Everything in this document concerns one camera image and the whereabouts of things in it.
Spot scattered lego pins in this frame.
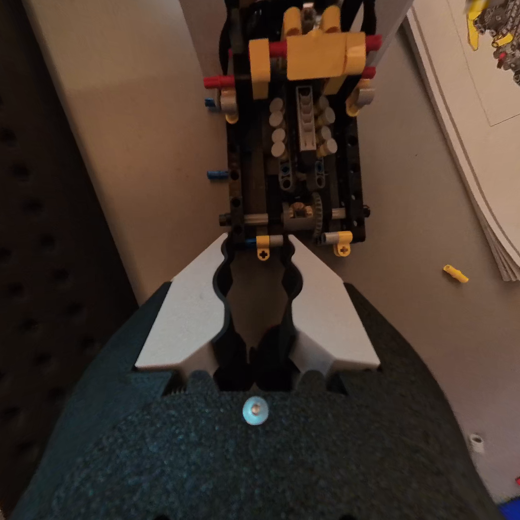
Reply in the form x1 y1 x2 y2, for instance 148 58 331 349
442 263 520 487

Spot partly built lego car chassis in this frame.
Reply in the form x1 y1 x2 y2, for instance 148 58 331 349
203 0 383 261

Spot black mat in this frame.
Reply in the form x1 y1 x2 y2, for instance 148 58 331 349
0 0 139 510

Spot open instruction booklet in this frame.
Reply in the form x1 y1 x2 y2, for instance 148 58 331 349
401 0 520 282

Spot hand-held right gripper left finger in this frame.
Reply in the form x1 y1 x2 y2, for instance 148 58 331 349
135 233 234 371

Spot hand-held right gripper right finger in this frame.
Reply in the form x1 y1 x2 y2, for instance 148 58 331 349
284 235 381 372

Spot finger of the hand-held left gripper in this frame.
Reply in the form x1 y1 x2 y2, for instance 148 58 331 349
190 0 231 72
368 0 416 68

